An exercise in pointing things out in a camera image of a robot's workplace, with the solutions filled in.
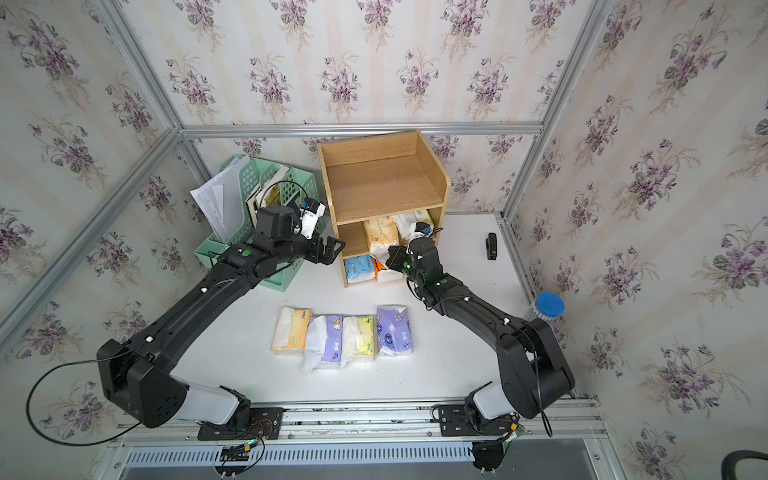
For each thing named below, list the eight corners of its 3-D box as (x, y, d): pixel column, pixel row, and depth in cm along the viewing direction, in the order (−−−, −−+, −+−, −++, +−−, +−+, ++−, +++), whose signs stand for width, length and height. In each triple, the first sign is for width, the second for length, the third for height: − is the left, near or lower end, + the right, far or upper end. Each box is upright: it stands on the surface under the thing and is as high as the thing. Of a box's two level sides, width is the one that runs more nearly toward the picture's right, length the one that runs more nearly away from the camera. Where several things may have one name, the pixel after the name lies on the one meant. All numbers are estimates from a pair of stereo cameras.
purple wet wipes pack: (375, 356, 85) (375, 350, 82) (376, 312, 95) (376, 305, 91) (411, 356, 86) (412, 350, 82) (409, 312, 95) (410, 305, 91)
